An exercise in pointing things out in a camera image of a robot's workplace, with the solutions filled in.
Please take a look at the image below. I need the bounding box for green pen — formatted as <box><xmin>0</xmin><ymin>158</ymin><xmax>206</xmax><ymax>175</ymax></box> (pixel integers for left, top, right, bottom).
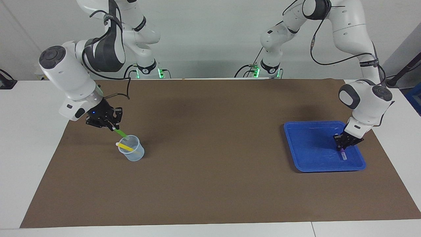
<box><xmin>113</xmin><ymin>127</ymin><xmax>129</xmax><ymax>140</ymax></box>

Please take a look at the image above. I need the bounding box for blue plastic tray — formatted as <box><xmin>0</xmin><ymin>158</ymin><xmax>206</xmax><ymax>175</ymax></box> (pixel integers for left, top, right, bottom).
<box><xmin>284</xmin><ymin>121</ymin><xmax>366</xmax><ymax>172</ymax></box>

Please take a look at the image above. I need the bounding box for yellow pen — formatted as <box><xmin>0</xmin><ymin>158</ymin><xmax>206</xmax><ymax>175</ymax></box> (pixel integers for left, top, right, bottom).
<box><xmin>115</xmin><ymin>142</ymin><xmax>135</xmax><ymax>152</ymax></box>

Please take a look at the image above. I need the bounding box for clear plastic cup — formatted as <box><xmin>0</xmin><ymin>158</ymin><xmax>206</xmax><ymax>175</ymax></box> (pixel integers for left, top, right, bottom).
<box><xmin>118</xmin><ymin>135</ymin><xmax>145</xmax><ymax>162</ymax></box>

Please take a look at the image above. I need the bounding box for blue crate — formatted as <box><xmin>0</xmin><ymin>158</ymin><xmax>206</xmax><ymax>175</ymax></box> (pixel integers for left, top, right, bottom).
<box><xmin>405</xmin><ymin>82</ymin><xmax>421</xmax><ymax>116</ymax></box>

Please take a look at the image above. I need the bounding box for black stand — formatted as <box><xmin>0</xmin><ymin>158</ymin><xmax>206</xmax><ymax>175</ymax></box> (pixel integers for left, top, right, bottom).
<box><xmin>383</xmin><ymin>52</ymin><xmax>421</xmax><ymax>88</ymax></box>

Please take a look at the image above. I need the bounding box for brown table mat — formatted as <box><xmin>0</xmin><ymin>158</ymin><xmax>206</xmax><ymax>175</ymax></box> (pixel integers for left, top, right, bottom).
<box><xmin>20</xmin><ymin>78</ymin><xmax>421</xmax><ymax>228</ymax></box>

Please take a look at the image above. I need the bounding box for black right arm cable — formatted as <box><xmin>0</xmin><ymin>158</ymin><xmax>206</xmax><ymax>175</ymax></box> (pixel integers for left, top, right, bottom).
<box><xmin>81</xmin><ymin>0</ymin><xmax>132</xmax><ymax>101</ymax></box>

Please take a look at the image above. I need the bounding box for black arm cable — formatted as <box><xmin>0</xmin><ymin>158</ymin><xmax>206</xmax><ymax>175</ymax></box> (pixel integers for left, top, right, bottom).
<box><xmin>281</xmin><ymin>0</ymin><xmax>388</xmax><ymax>86</ymax></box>
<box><xmin>81</xmin><ymin>0</ymin><xmax>132</xmax><ymax>101</ymax></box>

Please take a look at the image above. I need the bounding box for black base cable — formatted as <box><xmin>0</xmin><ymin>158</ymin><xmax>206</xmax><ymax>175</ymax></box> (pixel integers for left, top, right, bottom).
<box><xmin>234</xmin><ymin>49</ymin><xmax>265</xmax><ymax>78</ymax></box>
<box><xmin>123</xmin><ymin>64</ymin><xmax>138</xmax><ymax>80</ymax></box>

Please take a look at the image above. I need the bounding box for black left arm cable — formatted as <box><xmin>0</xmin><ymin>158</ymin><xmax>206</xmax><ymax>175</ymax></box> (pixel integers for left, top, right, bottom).
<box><xmin>281</xmin><ymin>0</ymin><xmax>388</xmax><ymax>86</ymax></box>

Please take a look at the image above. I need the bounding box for black clamp mount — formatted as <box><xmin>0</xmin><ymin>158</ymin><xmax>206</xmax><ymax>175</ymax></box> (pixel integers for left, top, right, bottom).
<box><xmin>0</xmin><ymin>68</ymin><xmax>17</xmax><ymax>90</ymax></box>

